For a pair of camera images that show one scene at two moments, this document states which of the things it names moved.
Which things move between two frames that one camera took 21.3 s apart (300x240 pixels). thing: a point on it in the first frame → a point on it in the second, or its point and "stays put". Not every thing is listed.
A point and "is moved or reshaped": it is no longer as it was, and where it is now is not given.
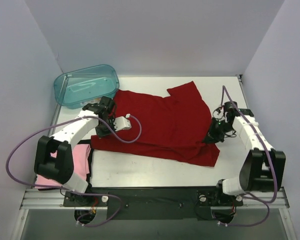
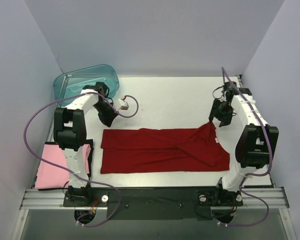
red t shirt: x=173 y=127 is moved or reshaped
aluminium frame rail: x=41 y=199 stays put
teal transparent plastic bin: x=74 y=89 stays put
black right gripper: x=212 y=135 → x=220 y=116
